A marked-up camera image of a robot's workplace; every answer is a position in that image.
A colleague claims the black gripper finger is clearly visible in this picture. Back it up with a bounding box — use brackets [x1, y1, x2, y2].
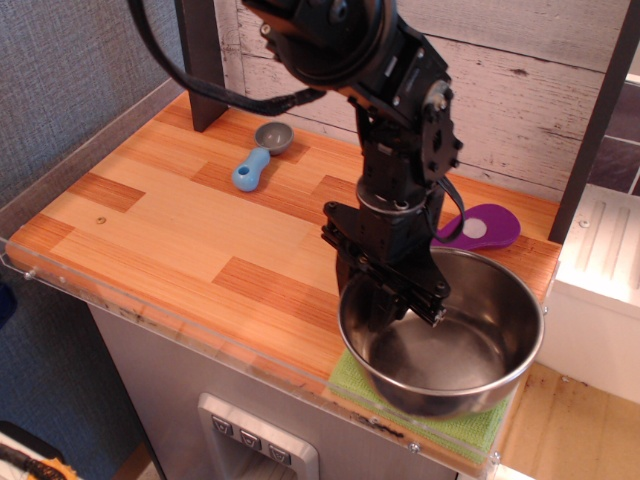
[368, 286, 408, 331]
[335, 254, 368, 299]

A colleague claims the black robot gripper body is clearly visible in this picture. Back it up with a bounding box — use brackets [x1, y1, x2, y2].
[322, 201, 451, 327]

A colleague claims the stainless steel pot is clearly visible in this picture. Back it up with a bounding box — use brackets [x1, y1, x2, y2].
[338, 247, 544, 418]

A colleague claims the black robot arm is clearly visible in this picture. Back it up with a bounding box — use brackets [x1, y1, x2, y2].
[247, 1, 462, 331]

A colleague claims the purple toy eggplant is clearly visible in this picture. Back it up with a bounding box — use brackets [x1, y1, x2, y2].
[431, 204, 521, 251]

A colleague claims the blue grey toy scoop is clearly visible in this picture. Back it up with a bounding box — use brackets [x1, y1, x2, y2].
[232, 122, 294, 192]

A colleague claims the green folded cloth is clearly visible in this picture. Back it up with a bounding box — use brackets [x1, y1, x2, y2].
[329, 350, 511, 458]

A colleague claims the grey toy fridge cabinet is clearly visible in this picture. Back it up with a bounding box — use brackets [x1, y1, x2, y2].
[90, 307, 458, 479]

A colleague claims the silver dispenser panel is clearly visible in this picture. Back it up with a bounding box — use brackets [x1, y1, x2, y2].
[198, 393, 320, 479]

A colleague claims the white toy sink unit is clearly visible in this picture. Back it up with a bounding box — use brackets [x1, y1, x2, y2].
[529, 74, 640, 406]

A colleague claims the orange object bottom left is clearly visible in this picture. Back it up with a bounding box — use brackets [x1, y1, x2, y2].
[27, 459, 78, 480]

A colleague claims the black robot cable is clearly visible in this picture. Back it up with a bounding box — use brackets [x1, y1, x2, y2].
[127, 0, 326, 117]

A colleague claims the dark right shelf post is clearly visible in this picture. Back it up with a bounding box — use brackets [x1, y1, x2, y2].
[548, 0, 639, 244]

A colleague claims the dark shelf post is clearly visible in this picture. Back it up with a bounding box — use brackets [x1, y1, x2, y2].
[174, 0, 229, 132]
[548, 0, 639, 244]

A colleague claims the dark left shelf post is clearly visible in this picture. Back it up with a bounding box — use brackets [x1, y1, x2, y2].
[174, 0, 229, 132]

